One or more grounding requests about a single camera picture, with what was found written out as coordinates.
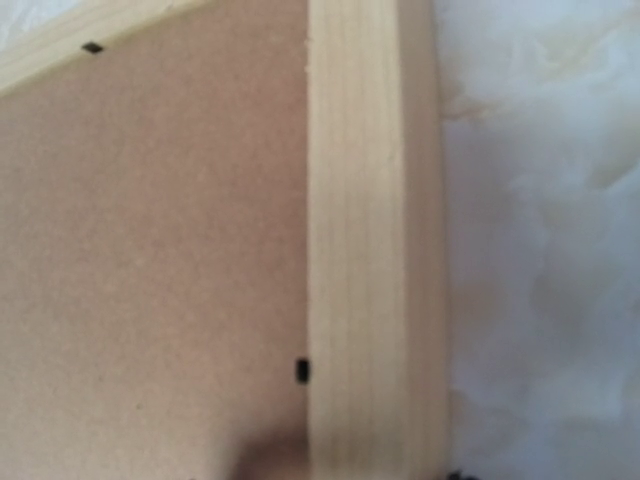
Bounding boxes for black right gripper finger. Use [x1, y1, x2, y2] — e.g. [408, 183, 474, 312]
[446, 471, 473, 480]

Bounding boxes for light wooden picture frame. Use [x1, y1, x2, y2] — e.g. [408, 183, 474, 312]
[0, 0, 454, 480]

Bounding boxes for brown hardboard backing panel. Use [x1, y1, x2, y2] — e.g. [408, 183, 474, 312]
[1, 1, 307, 479]

